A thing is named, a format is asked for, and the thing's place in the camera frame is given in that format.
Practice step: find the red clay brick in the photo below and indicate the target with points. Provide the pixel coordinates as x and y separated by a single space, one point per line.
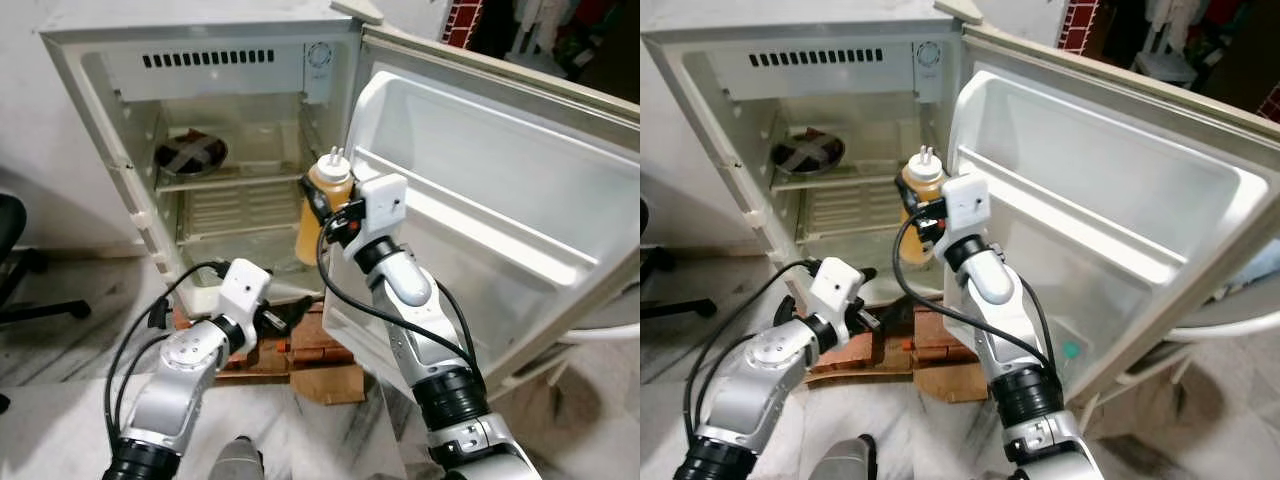
250 365
935 350
850 365
320 350

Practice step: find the white fridge door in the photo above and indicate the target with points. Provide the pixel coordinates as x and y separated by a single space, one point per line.
480 170
1100 170

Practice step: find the white mini fridge body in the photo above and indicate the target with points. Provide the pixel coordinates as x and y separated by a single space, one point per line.
200 30
800 30

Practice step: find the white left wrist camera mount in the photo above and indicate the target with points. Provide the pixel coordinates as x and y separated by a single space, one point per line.
835 290
243 290

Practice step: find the orange sauce squeeze bottle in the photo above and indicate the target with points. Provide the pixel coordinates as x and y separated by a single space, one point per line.
922 175
333 180

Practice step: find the fridge thermostat dial housing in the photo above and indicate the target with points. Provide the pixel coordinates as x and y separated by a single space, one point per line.
320 70
930 68

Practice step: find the dark round bowl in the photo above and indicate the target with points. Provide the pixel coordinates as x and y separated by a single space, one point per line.
190 153
808 152

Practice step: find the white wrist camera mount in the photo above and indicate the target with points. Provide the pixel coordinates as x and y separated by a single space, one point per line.
835 290
243 290
968 205
382 210

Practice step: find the black office chair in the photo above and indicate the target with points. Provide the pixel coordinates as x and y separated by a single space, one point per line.
20 270
648 270

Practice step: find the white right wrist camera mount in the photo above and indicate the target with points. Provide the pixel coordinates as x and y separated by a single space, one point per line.
382 210
968 205

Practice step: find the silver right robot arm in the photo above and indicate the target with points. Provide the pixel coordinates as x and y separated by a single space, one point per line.
410 285
985 285

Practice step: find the red brick pattern panel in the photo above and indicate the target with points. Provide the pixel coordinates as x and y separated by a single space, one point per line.
462 22
1078 22

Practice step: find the slatted fridge drawer cover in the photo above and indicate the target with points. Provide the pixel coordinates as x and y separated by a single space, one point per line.
240 210
850 208

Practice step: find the brown cardboard sheet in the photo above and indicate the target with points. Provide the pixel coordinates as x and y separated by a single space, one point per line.
335 388
960 386

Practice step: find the grey black robot leg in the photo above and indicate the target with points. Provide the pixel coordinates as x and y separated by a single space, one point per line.
233 462
840 462

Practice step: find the small teal object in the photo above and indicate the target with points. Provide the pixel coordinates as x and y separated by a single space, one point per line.
1071 350

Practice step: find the white pedestal stand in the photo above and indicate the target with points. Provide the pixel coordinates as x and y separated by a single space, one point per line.
545 40
1168 40

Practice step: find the clear fridge shelf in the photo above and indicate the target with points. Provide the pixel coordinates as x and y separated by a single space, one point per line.
860 172
250 175

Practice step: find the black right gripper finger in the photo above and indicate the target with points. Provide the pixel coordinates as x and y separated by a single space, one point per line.
910 208
316 200

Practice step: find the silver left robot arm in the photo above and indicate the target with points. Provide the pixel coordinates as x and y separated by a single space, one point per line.
185 362
765 365

